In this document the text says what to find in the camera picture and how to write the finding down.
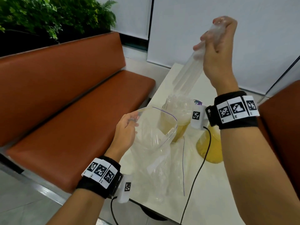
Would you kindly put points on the person's left hand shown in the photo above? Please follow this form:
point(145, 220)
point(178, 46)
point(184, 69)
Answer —
point(125, 135)

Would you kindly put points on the person's right hand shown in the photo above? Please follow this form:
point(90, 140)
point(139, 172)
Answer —
point(220, 63)

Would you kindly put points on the clear plastic bag white label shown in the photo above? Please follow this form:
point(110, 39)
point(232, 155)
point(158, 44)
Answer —
point(154, 142)

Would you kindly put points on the bundle of clear straws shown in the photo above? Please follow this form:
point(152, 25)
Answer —
point(189, 70)

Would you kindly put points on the yellow plastic jar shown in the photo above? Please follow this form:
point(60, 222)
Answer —
point(181, 132)
point(213, 149)

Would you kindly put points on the clear zip plastic bag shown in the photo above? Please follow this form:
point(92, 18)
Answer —
point(178, 161)

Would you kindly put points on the person's right forearm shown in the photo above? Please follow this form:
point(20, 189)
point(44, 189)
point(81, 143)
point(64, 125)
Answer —
point(253, 180)

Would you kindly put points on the black marker wristband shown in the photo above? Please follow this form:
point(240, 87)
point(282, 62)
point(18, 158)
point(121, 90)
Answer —
point(236, 108)
point(100, 172)

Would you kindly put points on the round purple sticker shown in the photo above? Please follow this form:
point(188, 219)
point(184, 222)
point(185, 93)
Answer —
point(198, 102)

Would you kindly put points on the thin black window bar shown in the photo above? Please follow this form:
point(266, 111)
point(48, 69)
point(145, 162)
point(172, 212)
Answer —
point(283, 75)

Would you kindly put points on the orange leather bench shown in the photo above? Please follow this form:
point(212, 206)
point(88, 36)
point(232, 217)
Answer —
point(58, 103)
point(286, 128)

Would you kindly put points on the black table base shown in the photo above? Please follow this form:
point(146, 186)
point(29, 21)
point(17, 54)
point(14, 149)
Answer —
point(154, 215)

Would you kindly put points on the white roller blind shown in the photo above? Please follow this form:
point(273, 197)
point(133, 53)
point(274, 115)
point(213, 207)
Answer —
point(131, 16)

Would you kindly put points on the black planter box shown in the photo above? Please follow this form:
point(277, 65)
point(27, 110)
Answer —
point(23, 48)

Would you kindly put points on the green fern plants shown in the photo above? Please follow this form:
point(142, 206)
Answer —
point(46, 11)

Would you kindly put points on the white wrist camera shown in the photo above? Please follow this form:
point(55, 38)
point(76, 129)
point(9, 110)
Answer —
point(196, 117)
point(126, 188)

